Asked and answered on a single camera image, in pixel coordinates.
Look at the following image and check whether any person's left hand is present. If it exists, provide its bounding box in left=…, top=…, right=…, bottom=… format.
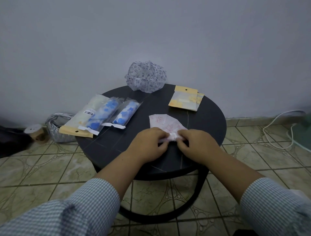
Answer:
left=125, top=127, right=170, bottom=165

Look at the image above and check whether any person's right hand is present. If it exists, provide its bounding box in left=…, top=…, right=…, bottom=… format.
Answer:
left=177, top=129, right=222, bottom=166

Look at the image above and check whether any pink print shower cap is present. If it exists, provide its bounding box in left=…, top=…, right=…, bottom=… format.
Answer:
left=148, top=113, right=189, bottom=142

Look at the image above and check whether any blue flower shower cap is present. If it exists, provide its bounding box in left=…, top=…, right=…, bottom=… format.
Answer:
left=112, top=101, right=139, bottom=126
left=86, top=98, right=120, bottom=131

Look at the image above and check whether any stack of yellow small pouches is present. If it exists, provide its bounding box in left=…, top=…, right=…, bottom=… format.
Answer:
left=168, top=85, right=204, bottom=112

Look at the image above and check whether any cream packet with barcode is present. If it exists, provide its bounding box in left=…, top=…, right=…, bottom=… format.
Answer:
left=59, top=94, right=110, bottom=138

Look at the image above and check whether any person's right forearm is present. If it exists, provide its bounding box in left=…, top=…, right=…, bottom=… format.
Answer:
left=206, top=149, right=311, bottom=236

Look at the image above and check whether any person's left forearm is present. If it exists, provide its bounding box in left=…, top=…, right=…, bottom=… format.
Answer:
left=0, top=152, right=144, bottom=236

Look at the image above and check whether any black round side table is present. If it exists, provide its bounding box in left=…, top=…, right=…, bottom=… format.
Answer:
left=75, top=84, right=227, bottom=224

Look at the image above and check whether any silver quilted handbag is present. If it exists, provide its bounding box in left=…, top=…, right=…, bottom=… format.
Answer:
left=45, top=112, right=77, bottom=143

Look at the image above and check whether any pale green appliance base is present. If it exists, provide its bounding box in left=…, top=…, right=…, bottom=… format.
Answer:
left=288, top=114, right=311, bottom=152

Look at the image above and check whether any ribbon spool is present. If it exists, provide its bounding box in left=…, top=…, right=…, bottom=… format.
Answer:
left=24, top=124, right=47, bottom=142

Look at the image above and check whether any black bag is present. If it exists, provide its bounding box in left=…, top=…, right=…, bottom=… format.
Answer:
left=0, top=125, right=33, bottom=159

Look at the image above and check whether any white cable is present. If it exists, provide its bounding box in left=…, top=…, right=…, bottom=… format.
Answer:
left=262, top=110, right=306, bottom=149

